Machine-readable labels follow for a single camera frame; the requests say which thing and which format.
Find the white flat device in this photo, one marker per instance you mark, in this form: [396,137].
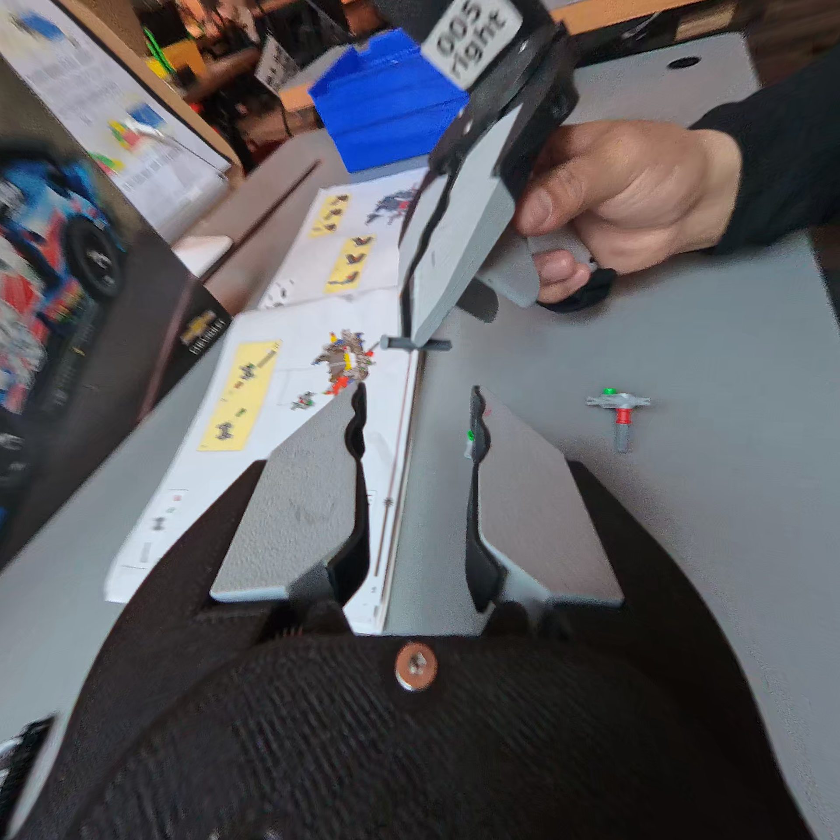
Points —
[200,253]

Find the person's right forearm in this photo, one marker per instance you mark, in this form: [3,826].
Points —
[787,151]

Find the lego set box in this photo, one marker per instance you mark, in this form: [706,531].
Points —
[98,367]

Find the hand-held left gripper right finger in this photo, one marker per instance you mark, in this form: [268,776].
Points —
[544,525]

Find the grey lego axle connector assembly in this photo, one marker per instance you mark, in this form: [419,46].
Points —
[620,407]

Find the open instruction booklet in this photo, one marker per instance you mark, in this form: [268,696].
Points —
[289,420]

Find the dark grey lego axle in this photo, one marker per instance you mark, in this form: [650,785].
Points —
[397,343]

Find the printed sheet acrylic stand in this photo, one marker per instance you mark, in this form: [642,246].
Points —
[98,98]

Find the blue storage bin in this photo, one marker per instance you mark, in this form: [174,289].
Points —
[387,111]

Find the yellow green plastic frame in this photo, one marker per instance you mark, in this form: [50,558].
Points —
[159,65]

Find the person's right hand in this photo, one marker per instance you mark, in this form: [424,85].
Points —
[643,190]

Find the white printed card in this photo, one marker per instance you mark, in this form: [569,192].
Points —
[275,62]

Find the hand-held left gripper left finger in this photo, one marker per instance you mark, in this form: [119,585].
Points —
[295,518]

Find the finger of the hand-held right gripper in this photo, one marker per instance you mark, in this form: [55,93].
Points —
[466,223]
[417,229]

